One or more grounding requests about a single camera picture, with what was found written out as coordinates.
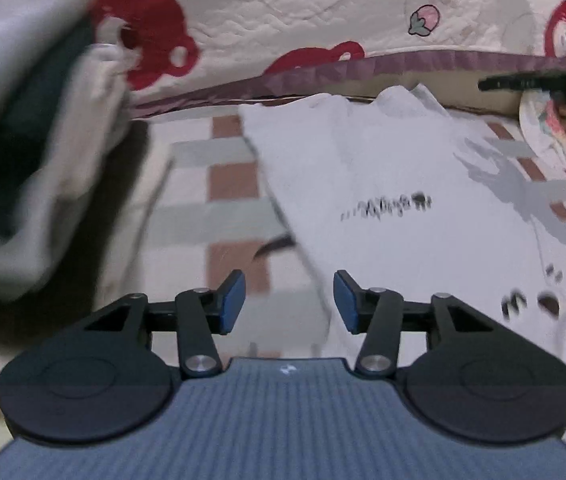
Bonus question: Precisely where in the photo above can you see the stack of folded clothes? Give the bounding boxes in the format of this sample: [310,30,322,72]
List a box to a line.
[0,0,149,301]

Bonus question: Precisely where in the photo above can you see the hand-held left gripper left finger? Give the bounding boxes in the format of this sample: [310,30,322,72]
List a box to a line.
[83,269,247,380]

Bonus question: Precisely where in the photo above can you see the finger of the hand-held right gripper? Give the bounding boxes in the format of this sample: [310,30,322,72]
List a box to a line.
[478,72,566,93]

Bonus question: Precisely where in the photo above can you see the white t-shirt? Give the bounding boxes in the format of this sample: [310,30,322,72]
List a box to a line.
[238,84,566,461]

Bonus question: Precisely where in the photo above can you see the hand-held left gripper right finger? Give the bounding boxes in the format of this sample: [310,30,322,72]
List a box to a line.
[333,269,496,377]

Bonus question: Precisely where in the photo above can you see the bear print quilt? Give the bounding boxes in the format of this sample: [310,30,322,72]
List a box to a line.
[0,0,566,121]

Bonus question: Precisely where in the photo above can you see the floral quilt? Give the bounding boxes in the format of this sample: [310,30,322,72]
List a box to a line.
[517,87,566,221]

